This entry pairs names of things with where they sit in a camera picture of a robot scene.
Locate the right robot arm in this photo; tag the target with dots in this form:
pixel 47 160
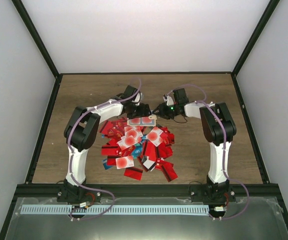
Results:
pixel 219 130

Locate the black front frame rail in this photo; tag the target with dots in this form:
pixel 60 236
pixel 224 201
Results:
pixel 195 192

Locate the light blue cable duct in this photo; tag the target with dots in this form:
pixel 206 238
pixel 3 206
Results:
pixel 191 210

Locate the beige leather card holder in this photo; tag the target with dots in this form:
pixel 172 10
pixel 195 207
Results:
pixel 153 117

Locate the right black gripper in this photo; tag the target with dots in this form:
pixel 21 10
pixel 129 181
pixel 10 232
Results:
pixel 162 112

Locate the red card bottom right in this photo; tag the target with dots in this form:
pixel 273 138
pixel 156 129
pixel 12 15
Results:
pixel 167 169

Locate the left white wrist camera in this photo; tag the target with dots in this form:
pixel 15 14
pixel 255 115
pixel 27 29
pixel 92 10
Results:
pixel 138 98

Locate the white pink gradient card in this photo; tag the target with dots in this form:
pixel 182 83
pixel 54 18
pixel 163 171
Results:
pixel 132 137

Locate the red card bottom centre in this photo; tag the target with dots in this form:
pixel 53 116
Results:
pixel 134 173

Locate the white red circle card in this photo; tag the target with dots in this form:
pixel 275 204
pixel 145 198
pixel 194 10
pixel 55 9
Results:
pixel 156 136

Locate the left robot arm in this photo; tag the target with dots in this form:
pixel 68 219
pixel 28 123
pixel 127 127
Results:
pixel 81 131

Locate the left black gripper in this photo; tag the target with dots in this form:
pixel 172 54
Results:
pixel 143 112

